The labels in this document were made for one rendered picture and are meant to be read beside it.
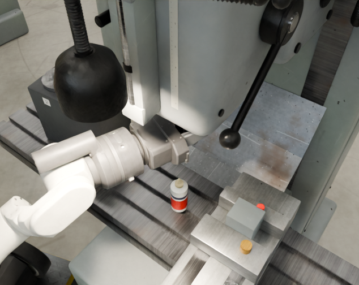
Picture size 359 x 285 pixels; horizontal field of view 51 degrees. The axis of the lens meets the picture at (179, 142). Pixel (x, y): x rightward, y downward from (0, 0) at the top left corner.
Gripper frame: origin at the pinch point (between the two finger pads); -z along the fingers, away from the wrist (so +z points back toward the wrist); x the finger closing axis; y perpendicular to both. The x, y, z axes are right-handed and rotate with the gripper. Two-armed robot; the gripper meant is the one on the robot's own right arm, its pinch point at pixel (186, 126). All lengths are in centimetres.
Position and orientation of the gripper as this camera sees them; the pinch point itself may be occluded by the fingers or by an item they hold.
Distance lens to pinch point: 68.6
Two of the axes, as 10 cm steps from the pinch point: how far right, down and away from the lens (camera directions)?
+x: -5.2, -6.4, 5.7
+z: -8.5, 3.8, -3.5
